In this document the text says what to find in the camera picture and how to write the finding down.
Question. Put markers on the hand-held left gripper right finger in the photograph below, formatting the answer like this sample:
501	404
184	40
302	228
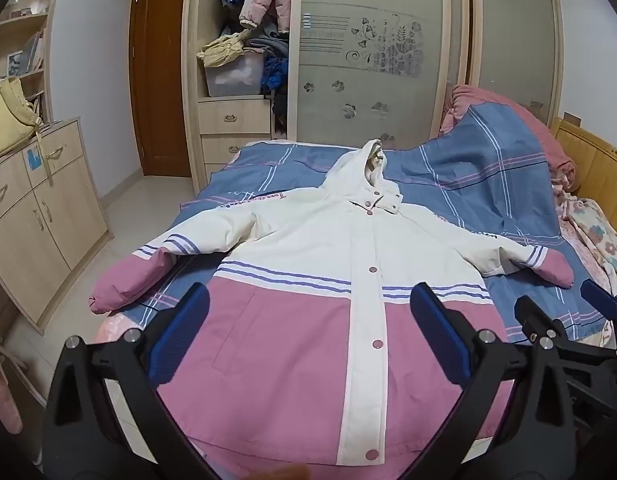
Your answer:
438	332

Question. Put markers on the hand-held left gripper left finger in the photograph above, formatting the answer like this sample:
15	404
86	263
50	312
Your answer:
181	330

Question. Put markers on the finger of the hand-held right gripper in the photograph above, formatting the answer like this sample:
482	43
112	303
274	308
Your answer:
531	317
599	299

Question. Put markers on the white and pink hooded jacket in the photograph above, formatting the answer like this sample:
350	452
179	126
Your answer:
308	260

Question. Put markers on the grey folded clothes pile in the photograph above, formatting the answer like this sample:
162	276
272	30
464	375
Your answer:
266	45

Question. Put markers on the floral bed sheet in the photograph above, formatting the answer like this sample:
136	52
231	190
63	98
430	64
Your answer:
598	235

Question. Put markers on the wooden bed headboard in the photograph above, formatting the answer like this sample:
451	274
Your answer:
603	160

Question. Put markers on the blue plaid pink-backed duvet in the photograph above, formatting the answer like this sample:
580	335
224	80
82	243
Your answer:
488	175

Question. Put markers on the beige wooden cabinet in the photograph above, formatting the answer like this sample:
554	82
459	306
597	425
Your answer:
33	230

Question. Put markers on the pink fuzzy cloth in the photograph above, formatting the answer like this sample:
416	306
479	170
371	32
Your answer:
1	375

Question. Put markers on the beige wardrobe drawer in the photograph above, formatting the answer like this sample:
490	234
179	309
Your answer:
233	149
233	117

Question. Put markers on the blue sticker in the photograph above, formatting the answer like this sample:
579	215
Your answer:
34	158

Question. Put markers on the black hanging garment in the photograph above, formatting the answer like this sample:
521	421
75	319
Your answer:
279	112

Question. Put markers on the brown wooden door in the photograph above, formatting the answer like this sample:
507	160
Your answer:
161	85

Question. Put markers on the frosted floral sliding wardrobe door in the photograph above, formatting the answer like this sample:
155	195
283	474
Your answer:
378	85

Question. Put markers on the clear plastic storage box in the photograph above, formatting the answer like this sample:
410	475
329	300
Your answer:
233	80

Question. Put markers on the royal blue garment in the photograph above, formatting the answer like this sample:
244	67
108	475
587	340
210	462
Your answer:
274	74

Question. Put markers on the yellow fabric bag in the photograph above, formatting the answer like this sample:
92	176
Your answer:
6	120

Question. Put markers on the plain frosted sliding wardrobe door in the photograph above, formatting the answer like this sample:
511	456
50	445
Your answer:
513	35

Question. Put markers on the khaki crumpled garment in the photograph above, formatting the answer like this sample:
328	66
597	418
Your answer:
221	50

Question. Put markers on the beige wooden wardrobe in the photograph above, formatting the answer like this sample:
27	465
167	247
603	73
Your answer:
193	35

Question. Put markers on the row of books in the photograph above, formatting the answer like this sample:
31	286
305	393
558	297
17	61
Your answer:
34	52

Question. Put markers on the small picture frame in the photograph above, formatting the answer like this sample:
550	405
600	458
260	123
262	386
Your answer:
14	62

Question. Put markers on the beige wall bookshelf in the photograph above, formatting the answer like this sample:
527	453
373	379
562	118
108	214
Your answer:
23	20

